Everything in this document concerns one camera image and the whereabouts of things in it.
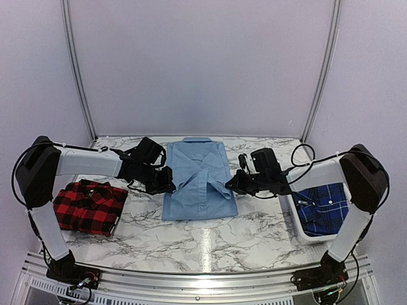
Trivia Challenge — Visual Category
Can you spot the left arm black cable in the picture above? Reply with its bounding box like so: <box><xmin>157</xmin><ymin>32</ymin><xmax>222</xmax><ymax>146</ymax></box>
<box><xmin>11</xmin><ymin>140</ymin><xmax>109</xmax><ymax>210</ymax></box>

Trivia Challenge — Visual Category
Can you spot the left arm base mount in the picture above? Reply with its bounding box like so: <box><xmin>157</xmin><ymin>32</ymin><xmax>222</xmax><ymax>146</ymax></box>
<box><xmin>46</xmin><ymin>267</ymin><xmax>101</xmax><ymax>289</ymax></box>

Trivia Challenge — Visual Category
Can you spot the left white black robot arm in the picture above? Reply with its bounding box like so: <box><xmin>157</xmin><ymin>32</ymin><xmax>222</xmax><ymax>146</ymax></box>
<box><xmin>10</xmin><ymin>136</ymin><xmax>176</xmax><ymax>283</ymax></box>

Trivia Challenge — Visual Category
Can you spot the red black plaid folded shirt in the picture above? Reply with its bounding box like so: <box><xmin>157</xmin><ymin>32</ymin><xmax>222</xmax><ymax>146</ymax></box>
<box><xmin>53</xmin><ymin>179</ymin><xmax>128</xmax><ymax>237</ymax></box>

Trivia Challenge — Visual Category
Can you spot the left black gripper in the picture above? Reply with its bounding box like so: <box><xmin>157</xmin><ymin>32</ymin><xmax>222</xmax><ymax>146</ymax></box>
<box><xmin>137</xmin><ymin>163</ymin><xmax>175</xmax><ymax>195</ymax></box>

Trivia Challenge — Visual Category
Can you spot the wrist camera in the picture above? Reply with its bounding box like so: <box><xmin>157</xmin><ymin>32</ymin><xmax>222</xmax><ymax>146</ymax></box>
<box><xmin>158</xmin><ymin>149</ymin><xmax>167</xmax><ymax>168</ymax></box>
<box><xmin>238</xmin><ymin>153</ymin><xmax>251</xmax><ymax>174</ymax></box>

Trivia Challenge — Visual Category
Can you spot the blue plaid shirt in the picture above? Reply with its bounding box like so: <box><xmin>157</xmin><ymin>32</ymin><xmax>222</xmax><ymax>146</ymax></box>
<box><xmin>292</xmin><ymin>183</ymin><xmax>349</xmax><ymax>237</ymax></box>

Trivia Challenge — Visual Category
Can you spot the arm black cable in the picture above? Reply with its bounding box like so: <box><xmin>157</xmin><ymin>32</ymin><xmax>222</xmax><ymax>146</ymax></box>
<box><xmin>286</xmin><ymin>143</ymin><xmax>390</xmax><ymax>217</ymax></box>
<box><xmin>11</xmin><ymin>140</ymin><xmax>109</xmax><ymax>210</ymax></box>

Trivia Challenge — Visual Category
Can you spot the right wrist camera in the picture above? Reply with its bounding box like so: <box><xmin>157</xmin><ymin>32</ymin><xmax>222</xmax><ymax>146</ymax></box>
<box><xmin>238</xmin><ymin>153</ymin><xmax>251</xmax><ymax>174</ymax></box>

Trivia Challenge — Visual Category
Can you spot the light blue long sleeve shirt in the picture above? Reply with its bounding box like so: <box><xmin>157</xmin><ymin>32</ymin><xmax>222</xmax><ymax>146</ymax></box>
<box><xmin>162</xmin><ymin>137</ymin><xmax>238</xmax><ymax>221</ymax></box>

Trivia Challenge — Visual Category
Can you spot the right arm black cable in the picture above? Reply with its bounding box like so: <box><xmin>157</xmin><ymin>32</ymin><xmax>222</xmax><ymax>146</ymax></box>
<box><xmin>286</xmin><ymin>143</ymin><xmax>390</xmax><ymax>217</ymax></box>

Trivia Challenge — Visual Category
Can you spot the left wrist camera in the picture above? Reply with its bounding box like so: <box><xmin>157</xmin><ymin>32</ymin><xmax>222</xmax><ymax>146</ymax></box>
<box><xmin>158</xmin><ymin>149</ymin><xmax>167</xmax><ymax>168</ymax></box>

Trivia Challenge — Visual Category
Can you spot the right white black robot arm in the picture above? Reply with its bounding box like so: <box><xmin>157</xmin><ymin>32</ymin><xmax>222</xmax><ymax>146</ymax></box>
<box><xmin>225</xmin><ymin>144</ymin><xmax>390</xmax><ymax>285</ymax></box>

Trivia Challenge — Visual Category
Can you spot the aluminium front frame rail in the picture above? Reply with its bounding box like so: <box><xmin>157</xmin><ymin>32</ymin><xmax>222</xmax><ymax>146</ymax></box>
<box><xmin>12</xmin><ymin>250</ymin><xmax>382</xmax><ymax>305</ymax></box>

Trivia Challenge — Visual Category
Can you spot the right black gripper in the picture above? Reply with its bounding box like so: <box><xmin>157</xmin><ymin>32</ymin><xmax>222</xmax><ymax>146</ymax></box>
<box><xmin>225</xmin><ymin>169</ymin><xmax>270</xmax><ymax>196</ymax></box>

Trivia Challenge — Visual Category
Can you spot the right aluminium corner post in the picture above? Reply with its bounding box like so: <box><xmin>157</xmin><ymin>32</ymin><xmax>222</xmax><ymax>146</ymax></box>
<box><xmin>300</xmin><ymin>0</ymin><xmax>343</xmax><ymax>142</ymax></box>

